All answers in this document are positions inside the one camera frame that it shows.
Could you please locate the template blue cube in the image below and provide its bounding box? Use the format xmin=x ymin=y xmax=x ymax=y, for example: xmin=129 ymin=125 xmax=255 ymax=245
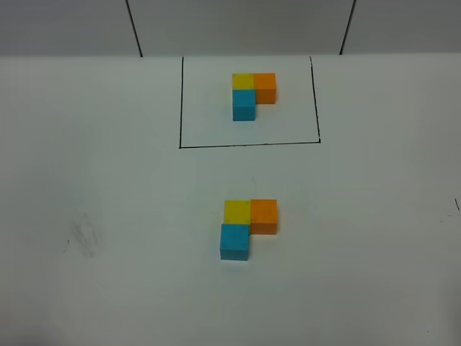
xmin=232 ymin=89 xmax=256 ymax=121

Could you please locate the template yellow cube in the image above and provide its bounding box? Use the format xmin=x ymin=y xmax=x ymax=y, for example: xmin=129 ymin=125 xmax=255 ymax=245
xmin=232 ymin=74 xmax=254 ymax=90

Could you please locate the template orange cube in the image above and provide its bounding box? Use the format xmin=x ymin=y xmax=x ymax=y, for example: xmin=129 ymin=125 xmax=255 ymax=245
xmin=254 ymin=73 xmax=277 ymax=105

